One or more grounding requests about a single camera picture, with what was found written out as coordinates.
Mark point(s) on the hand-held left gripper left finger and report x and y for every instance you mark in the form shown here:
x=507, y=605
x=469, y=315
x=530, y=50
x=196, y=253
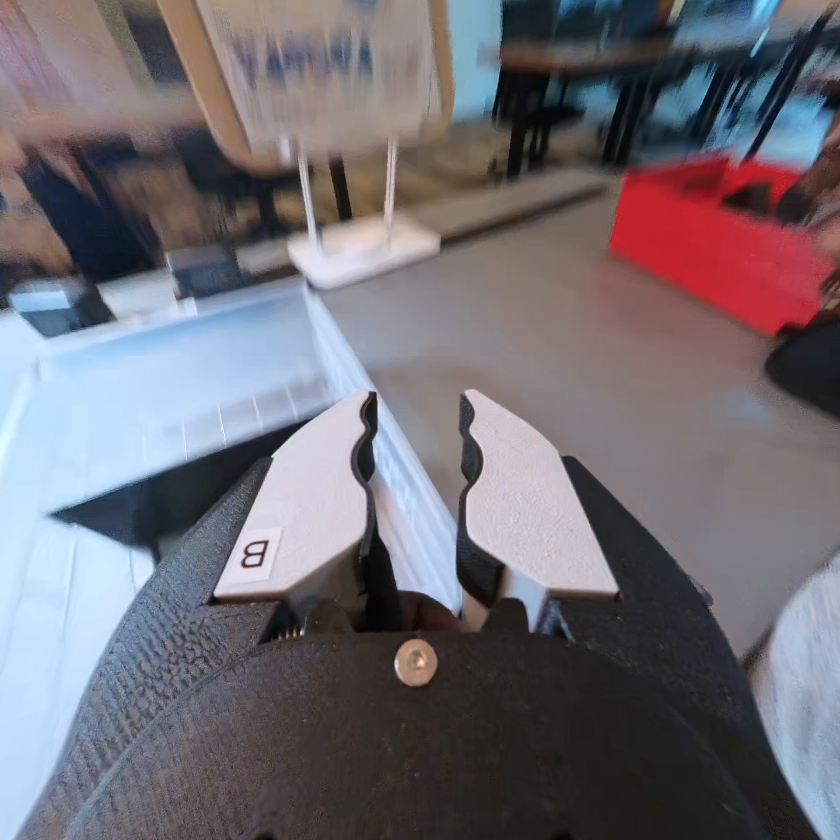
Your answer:
x=308, y=499

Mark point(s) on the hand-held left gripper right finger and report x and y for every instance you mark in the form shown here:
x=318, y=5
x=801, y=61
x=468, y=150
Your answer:
x=531, y=518

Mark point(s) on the white plastic tray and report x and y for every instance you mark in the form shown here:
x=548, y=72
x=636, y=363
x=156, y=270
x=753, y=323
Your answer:
x=164, y=387

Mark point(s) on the dark box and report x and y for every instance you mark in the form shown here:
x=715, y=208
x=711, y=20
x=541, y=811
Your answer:
x=207, y=272
x=59, y=312

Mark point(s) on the red plastic bin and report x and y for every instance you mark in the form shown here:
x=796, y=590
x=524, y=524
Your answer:
x=709, y=262

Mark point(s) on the tan-edged sign on white stand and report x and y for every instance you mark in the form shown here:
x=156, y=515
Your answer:
x=328, y=85

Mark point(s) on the wooden desk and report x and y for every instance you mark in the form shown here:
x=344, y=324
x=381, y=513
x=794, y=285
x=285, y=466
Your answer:
x=577, y=56

